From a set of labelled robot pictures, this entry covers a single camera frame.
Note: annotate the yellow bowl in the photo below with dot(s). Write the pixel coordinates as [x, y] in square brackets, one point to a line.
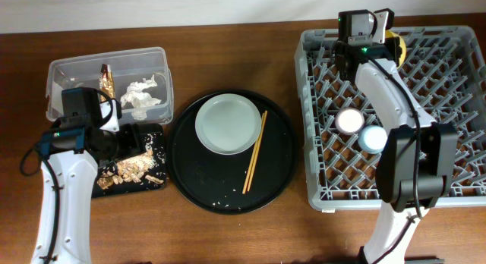
[389, 33]

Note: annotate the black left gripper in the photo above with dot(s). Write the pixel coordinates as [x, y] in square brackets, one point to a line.
[136, 141]

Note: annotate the black rectangular tray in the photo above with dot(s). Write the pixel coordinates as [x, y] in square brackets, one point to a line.
[145, 129]

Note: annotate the blue plastic cup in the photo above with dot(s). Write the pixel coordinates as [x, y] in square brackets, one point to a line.
[372, 139]

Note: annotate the pale green plate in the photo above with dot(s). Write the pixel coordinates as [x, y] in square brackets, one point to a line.
[228, 124]

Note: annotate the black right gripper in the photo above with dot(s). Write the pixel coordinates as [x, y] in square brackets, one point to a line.
[391, 45]

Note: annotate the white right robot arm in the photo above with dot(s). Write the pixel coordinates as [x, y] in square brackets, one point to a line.
[416, 164]

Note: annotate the wooden chopstick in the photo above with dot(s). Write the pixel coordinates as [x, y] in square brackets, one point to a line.
[257, 155]
[254, 156]

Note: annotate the grey plastic dishwasher rack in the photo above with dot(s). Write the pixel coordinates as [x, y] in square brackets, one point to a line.
[445, 71]

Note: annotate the clear plastic waste bin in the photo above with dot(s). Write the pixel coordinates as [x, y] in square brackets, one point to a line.
[139, 79]

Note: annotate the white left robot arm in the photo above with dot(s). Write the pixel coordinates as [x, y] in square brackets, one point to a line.
[69, 159]

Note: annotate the gold foil wrapper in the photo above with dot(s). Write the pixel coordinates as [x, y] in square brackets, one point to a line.
[106, 81]

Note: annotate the pink plastic cup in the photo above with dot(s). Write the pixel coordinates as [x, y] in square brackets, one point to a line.
[349, 121]

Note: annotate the crumpled white tissue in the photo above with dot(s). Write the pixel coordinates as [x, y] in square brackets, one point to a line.
[136, 96]

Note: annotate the food scraps pile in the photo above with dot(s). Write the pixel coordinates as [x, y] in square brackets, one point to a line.
[143, 172]

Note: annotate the round black tray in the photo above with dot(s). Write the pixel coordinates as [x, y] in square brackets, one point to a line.
[214, 182]

